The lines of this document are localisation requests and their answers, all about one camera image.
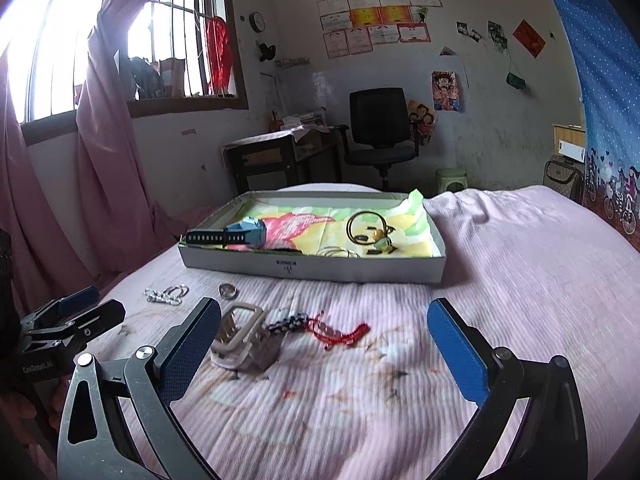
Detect white bead chain bracelet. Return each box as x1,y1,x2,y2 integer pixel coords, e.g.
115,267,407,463
143,287,185,307

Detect beige hair claw clip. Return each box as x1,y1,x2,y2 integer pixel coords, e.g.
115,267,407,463
209,302,282,372

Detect blue smart watch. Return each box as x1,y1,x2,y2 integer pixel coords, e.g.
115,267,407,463
183,217,267,248

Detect red cord bead bracelet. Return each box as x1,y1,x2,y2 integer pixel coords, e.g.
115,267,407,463
304,310,372,350

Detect brown cord yellow bead bracelet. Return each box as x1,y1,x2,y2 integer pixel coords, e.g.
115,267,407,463
345,209,399,257

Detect thin silver bangles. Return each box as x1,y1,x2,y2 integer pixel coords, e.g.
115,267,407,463
163,284,190,304

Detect pink curtain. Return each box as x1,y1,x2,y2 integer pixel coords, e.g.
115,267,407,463
1,0,186,313

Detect pink bed sheet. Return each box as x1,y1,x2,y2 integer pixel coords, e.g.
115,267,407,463
90,186,639,479

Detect white cardboard box tray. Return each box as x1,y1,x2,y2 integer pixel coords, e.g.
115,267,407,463
179,185,447,284

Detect colourful paper liner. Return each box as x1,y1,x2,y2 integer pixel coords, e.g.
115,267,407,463
219,188,444,260

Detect silver bangles in box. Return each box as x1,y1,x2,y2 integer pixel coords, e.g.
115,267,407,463
317,246,360,258

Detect brown patterned handbag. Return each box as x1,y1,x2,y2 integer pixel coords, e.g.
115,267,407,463
542,155,585,204

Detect dark wooden desk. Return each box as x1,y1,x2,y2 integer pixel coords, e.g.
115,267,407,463
222,126,343,195

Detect black office chair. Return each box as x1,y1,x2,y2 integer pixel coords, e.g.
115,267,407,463
338,87,420,191

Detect family cartoon sticker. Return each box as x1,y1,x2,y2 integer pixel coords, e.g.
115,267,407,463
408,100,436,146

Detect barred window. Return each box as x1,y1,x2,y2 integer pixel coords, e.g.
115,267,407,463
1,0,248,145

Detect cartoon poster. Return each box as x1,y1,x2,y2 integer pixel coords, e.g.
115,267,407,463
432,70,461,112

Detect blue dotted fabric wardrobe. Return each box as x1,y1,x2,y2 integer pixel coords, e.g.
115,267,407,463
553,0,639,248

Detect cardboard box by wall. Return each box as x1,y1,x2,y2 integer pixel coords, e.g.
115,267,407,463
553,124,586,164

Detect green pouch on wall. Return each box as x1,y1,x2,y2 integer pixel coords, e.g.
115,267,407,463
506,72,526,90

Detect red paper on wall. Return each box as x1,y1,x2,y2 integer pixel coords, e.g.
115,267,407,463
512,20,546,58

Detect round wall clock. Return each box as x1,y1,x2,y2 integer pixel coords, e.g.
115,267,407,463
248,11,266,34

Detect certificates on wall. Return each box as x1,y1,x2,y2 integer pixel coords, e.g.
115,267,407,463
317,0,442,60

